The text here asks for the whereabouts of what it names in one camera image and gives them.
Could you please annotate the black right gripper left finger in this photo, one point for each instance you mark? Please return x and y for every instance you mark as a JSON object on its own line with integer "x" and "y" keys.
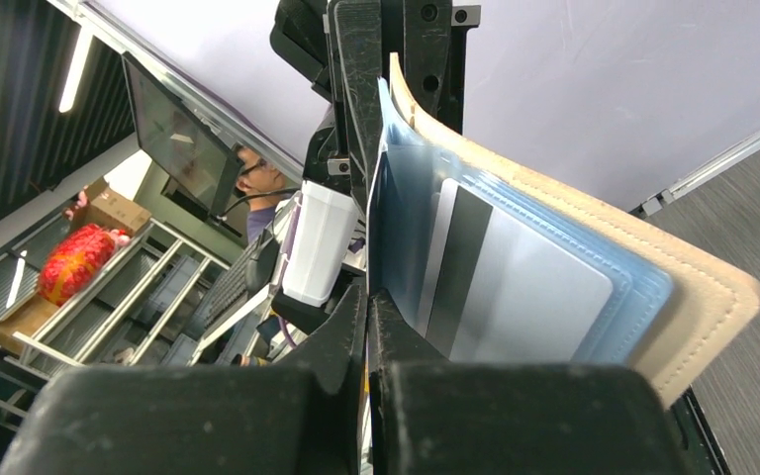
{"x": 298, "y": 415}

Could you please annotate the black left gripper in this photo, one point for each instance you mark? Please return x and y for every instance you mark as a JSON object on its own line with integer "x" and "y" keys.
{"x": 343, "y": 48}

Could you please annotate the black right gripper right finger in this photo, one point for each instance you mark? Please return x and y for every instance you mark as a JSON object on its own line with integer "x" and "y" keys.
{"x": 433, "y": 416}

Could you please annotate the grey credit card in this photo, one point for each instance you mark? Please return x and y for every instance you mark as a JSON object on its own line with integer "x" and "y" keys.
{"x": 498, "y": 290}

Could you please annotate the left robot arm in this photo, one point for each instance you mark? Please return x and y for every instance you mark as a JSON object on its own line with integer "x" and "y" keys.
{"x": 318, "y": 241}

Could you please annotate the person with glasses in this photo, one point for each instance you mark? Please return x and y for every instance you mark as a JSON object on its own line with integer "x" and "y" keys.
{"x": 262, "y": 185}

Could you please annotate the black computer monitor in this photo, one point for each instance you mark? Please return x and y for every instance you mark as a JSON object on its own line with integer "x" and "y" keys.
{"x": 179, "y": 142}

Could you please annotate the metal storage shelf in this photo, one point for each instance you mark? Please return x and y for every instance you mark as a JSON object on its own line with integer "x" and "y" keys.
{"x": 164, "y": 299}

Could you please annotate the red patterned bag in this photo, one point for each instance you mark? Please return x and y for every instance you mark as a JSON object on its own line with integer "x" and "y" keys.
{"x": 76, "y": 261}

